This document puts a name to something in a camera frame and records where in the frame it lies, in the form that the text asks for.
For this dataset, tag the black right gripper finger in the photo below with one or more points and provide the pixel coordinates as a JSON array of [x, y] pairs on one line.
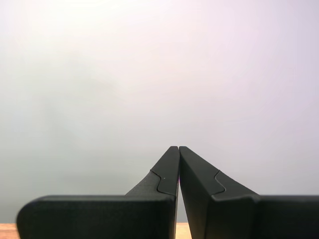
[[236, 216], [99, 216]]

